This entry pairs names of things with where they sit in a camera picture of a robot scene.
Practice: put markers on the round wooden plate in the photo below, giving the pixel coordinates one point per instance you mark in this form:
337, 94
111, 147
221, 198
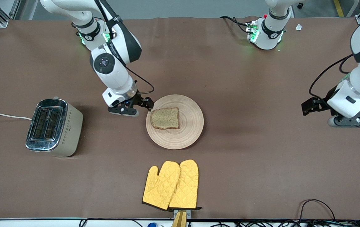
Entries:
189, 129

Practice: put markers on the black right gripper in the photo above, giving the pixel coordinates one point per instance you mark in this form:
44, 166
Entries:
139, 99

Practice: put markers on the silver and beige toaster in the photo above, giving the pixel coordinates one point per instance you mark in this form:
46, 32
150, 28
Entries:
69, 132

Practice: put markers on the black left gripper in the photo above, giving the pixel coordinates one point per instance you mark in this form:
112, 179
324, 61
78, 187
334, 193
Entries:
324, 104

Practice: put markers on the yellow quilted oven mitt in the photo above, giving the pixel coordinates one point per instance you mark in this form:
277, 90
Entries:
161, 186
187, 186

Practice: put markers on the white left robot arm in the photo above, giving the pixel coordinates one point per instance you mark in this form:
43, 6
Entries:
356, 91

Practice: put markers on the wooden clamp with grey bracket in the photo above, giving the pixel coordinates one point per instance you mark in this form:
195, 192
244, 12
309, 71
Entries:
180, 219

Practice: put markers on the brown bread slice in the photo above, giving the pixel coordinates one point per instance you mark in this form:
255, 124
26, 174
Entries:
165, 118

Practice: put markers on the black caster wheel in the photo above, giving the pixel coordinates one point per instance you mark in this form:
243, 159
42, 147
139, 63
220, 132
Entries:
300, 5

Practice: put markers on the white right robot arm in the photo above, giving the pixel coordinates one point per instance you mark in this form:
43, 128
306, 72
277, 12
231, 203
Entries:
113, 75

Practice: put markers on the white paper scrap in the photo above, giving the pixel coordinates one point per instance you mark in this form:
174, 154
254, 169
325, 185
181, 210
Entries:
298, 27

